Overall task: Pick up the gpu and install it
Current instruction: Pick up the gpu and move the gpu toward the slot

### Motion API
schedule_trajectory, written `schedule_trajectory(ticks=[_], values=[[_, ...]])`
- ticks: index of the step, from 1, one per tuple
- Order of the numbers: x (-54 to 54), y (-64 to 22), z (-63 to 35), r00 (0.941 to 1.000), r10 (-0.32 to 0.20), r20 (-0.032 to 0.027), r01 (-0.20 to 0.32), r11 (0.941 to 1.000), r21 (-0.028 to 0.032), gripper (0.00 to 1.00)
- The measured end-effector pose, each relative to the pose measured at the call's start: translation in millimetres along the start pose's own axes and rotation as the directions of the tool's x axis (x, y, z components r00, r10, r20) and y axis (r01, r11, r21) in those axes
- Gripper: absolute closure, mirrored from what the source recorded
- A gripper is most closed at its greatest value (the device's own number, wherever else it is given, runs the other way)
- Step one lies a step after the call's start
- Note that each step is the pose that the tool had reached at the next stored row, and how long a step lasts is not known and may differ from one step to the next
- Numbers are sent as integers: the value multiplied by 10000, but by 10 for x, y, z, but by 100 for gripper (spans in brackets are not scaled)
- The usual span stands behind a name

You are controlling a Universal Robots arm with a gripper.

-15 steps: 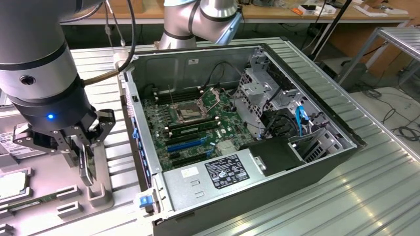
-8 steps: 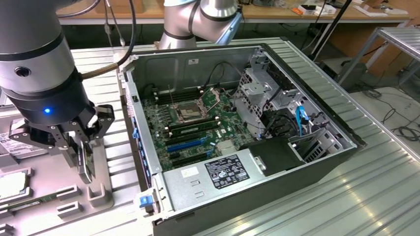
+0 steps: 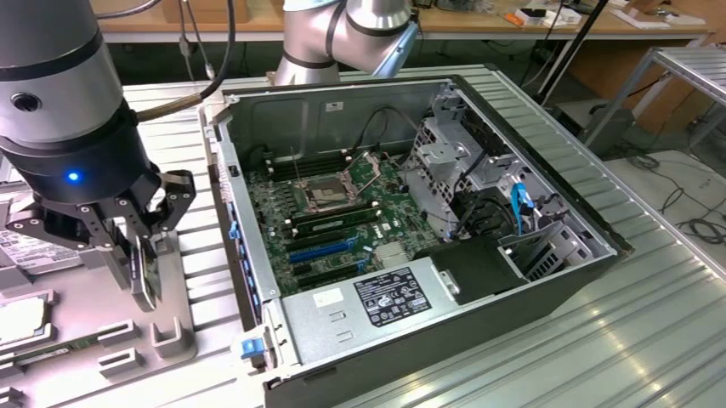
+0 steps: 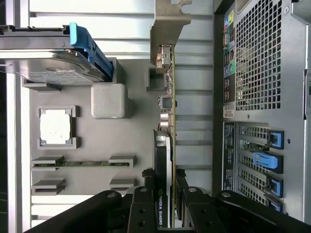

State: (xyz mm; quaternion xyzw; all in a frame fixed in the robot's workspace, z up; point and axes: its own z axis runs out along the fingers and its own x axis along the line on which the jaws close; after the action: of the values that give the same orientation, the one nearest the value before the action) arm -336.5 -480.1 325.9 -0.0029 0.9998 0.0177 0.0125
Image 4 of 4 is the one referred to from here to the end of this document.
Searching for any grey plastic parts rack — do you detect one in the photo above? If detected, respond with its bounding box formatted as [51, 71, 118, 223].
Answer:
[21, 57, 176, 196]

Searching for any silver CPU chip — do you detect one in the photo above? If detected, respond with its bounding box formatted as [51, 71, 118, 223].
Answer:
[39, 109, 74, 146]

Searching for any black and silver PC case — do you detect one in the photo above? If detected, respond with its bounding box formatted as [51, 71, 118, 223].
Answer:
[212, 0, 311, 223]

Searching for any hard disk with blue carrier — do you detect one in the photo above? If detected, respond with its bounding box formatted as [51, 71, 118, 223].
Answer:
[0, 22, 114, 86]

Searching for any blue framed card latch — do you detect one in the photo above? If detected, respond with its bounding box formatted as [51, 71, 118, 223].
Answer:
[269, 198, 284, 214]
[266, 130, 285, 150]
[269, 178, 284, 198]

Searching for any blue long card lever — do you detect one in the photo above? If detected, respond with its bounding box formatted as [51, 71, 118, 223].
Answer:
[252, 151, 284, 173]

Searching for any green loose RAM stick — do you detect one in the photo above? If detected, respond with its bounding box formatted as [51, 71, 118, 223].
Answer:
[32, 160, 130, 168]

